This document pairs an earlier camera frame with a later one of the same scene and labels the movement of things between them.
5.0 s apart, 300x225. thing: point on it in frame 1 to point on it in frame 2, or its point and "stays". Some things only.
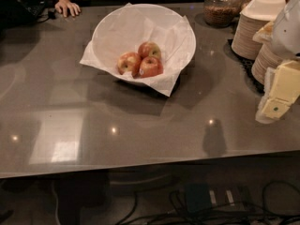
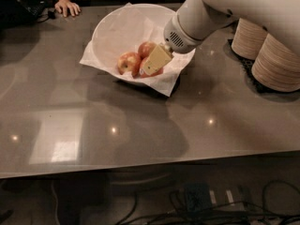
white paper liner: x=123 y=29 stays
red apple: x=129 y=62 stays
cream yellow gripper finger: x=285 y=89 to x=159 y=56
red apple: x=150 y=67 stays
